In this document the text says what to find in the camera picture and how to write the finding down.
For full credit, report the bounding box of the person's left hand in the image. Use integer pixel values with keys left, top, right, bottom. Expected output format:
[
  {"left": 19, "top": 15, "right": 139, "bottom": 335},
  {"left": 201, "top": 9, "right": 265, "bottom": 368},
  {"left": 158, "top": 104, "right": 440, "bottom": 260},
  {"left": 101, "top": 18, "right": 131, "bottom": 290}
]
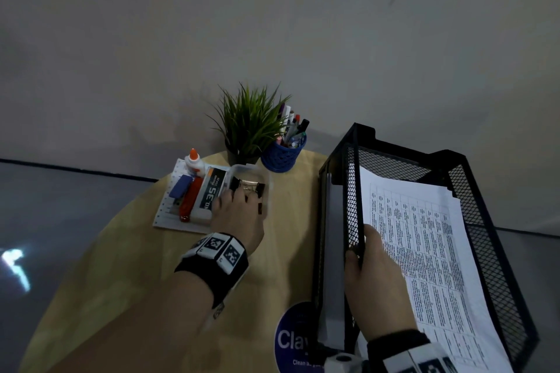
[{"left": 211, "top": 186, "right": 267, "bottom": 255}]

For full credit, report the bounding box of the black mesh paper tray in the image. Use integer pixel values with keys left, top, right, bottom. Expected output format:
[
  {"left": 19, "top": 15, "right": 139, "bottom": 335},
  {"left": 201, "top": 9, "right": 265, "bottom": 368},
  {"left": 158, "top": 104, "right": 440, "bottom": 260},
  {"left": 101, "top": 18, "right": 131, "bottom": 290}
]
[{"left": 310, "top": 122, "right": 540, "bottom": 373}]

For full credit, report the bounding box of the red stapler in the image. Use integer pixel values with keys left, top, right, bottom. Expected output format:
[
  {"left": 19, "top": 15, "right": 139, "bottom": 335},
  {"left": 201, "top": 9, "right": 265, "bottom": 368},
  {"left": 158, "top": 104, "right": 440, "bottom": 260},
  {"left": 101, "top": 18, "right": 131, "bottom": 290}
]
[{"left": 178, "top": 175, "right": 204, "bottom": 224}]

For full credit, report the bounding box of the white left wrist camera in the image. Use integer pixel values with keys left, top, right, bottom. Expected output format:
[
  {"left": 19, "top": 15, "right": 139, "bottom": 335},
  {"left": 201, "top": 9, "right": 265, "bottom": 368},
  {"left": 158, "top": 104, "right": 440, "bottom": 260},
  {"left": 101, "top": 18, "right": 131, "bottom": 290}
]
[{"left": 202, "top": 266, "right": 249, "bottom": 333}]

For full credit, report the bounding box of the white glue bottle orange cap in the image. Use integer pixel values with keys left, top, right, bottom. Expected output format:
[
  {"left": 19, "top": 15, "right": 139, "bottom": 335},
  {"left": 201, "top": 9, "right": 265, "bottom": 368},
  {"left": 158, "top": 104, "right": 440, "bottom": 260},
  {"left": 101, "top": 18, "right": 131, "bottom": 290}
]
[{"left": 184, "top": 148, "right": 207, "bottom": 177}]

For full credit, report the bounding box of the heap of black binder clips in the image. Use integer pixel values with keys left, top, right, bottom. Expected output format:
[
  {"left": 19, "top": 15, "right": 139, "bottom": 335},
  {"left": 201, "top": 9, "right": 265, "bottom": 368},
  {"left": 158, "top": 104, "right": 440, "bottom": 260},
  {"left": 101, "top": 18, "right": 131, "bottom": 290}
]
[{"left": 228, "top": 175, "right": 267, "bottom": 216}]

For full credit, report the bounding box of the green potted plant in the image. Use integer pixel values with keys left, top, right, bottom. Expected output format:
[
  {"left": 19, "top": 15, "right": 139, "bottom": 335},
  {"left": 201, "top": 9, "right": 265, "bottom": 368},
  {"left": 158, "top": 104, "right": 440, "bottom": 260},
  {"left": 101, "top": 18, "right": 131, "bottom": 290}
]
[{"left": 208, "top": 82, "right": 292, "bottom": 166}]

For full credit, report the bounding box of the person's left forearm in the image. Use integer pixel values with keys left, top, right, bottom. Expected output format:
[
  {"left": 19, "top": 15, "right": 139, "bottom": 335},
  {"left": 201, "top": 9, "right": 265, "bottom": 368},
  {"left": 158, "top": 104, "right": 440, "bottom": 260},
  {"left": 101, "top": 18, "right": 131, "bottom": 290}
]
[{"left": 45, "top": 271, "right": 215, "bottom": 373}]

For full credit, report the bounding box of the small blue tool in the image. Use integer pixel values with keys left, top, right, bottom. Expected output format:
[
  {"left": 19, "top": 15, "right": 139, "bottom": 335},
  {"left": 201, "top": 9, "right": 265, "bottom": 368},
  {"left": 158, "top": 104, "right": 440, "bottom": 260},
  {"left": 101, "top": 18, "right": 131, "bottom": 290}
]
[{"left": 168, "top": 174, "right": 194, "bottom": 199}]

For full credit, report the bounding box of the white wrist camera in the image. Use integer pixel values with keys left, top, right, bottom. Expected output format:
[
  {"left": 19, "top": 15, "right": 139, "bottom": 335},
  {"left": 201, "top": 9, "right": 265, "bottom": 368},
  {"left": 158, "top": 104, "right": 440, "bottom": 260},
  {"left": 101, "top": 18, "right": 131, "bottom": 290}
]
[
  {"left": 202, "top": 266, "right": 249, "bottom": 333},
  {"left": 323, "top": 351, "right": 364, "bottom": 373}
]

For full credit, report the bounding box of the white tray with stapler items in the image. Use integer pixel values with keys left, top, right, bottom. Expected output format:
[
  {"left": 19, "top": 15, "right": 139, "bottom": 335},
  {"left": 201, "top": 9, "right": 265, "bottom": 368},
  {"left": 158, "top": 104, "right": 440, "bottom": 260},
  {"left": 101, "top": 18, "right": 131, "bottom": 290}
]
[{"left": 152, "top": 158, "right": 228, "bottom": 234}]

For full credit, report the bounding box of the round wooden table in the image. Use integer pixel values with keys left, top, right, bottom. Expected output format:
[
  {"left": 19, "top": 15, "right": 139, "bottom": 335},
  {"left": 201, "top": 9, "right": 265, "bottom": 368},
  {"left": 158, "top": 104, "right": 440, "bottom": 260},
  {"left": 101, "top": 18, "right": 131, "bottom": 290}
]
[{"left": 19, "top": 150, "right": 333, "bottom": 373}]

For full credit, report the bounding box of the blue round sticker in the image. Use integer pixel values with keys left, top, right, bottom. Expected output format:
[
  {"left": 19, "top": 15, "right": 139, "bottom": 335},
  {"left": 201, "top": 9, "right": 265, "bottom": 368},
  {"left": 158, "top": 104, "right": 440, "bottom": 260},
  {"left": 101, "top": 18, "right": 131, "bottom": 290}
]
[{"left": 274, "top": 301, "right": 327, "bottom": 373}]

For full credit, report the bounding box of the person's right hand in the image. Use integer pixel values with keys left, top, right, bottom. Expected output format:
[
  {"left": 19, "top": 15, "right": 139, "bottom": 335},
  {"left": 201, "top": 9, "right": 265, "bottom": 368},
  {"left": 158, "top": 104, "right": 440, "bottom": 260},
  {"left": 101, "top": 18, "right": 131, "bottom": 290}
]
[{"left": 344, "top": 224, "right": 419, "bottom": 342}]

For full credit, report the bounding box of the clear plastic box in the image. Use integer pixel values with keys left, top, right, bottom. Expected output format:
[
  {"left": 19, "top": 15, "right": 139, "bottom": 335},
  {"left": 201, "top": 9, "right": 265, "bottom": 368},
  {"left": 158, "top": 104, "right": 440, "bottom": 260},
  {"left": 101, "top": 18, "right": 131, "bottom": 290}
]
[{"left": 218, "top": 163, "right": 274, "bottom": 229}]

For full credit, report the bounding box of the black left wrist band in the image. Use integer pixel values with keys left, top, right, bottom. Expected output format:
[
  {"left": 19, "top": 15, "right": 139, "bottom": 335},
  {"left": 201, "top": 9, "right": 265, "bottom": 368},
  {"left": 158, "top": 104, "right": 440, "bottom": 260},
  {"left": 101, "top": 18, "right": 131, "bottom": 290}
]
[{"left": 174, "top": 233, "right": 249, "bottom": 310}]

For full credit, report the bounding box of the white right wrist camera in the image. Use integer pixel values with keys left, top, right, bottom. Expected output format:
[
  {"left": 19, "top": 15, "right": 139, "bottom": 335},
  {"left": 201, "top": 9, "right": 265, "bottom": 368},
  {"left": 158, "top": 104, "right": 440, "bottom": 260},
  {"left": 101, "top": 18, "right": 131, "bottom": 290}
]
[{"left": 323, "top": 351, "right": 364, "bottom": 373}]

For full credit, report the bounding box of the white box black label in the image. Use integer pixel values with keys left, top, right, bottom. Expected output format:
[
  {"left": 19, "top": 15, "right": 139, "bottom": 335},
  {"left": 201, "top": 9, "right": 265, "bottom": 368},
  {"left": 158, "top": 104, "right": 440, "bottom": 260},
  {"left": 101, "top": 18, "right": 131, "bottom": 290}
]
[{"left": 190, "top": 167, "right": 228, "bottom": 225}]

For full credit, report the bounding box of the blue mesh pen holder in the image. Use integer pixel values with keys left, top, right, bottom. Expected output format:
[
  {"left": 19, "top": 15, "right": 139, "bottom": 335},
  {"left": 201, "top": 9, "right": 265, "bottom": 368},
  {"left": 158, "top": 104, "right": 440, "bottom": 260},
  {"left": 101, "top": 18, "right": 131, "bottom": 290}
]
[{"left": 261, "top": 134, "right": 308, "bottom": 174}]

